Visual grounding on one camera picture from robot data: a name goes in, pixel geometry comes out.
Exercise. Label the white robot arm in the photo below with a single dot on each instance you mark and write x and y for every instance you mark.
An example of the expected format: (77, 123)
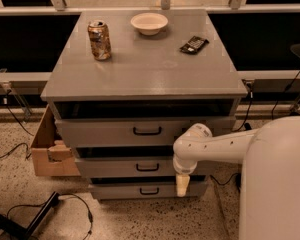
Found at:
(270, 177)

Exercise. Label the black snack wrapper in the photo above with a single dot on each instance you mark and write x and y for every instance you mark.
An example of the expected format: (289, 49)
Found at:
(194, 45)

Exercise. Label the brown cardboard box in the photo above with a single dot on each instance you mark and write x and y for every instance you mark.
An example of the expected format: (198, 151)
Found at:
(50, 156)

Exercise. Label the grey drawer cabinet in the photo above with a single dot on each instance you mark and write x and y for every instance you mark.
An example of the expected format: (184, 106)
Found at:
(146, 77)

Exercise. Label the gold soda can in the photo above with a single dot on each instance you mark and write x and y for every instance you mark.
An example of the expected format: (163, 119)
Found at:
(98, 33)

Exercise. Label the black metal stand leg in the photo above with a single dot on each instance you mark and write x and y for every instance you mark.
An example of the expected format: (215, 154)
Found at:
(26, 223)

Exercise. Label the grey drawer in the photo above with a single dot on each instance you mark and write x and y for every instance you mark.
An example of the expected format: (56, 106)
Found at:
(133, 191)
(134, 132)
(120, 167)

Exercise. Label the grey top drawer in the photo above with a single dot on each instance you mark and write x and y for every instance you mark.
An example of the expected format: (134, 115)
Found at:
(134, 132)

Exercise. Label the grey bottom drawer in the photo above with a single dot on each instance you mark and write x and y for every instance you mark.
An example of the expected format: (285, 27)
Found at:
(133, 191)

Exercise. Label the white paper bowl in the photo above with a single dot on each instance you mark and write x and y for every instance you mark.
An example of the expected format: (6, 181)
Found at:
(149, 23)

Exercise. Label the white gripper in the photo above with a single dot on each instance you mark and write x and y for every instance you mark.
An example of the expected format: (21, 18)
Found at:
(183, 169)

